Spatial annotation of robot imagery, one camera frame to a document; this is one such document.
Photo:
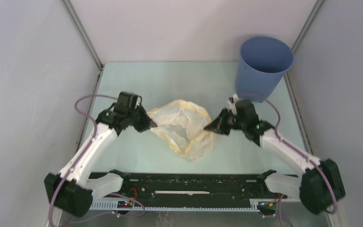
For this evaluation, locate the aluminium frame post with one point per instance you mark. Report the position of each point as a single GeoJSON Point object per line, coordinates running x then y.
{"type": "Point", "coordinates": [71, 11]}
{"type": "Point", "coordinates": [307, 24]}

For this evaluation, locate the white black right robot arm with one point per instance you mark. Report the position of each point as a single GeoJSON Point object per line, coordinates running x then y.
{"type": "Point", "coordinates": [317, 183]}

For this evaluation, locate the right aluminium frame post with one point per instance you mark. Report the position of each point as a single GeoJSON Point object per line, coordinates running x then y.
{"type": "Point", "coordinates": [307, 24]}

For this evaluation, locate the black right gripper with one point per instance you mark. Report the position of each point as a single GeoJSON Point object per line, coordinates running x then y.
{"type": "Point", "coordinates": [219, 124]}

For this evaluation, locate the white slotted cable duct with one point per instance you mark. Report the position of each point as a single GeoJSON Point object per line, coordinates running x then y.
{"type": "Point", "coordinates": [216, 205]}

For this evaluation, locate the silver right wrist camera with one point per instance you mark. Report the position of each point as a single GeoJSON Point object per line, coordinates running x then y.
{"type": "Point", "coordinates": [232, 101]}

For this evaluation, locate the left aluminium frame post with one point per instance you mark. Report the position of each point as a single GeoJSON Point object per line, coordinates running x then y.
{"type": "Point", "coordinates": [71, 11]}

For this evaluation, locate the translucent cream plastic trash bag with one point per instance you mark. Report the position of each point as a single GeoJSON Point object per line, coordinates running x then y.
{"type": "Point", "coordinates": [180, 124]}

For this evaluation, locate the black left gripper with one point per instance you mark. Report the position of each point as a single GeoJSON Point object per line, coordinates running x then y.
{"type": "Point", "coordinates": [147, 123]}

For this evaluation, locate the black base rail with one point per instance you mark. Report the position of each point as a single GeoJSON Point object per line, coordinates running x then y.
{"type": "Point", "coordinates": [154, 186]}

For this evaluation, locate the blue plastic trash bin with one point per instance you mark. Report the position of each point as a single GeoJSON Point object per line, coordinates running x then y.
{"type": "Point", "coordinates": [263, 62]}

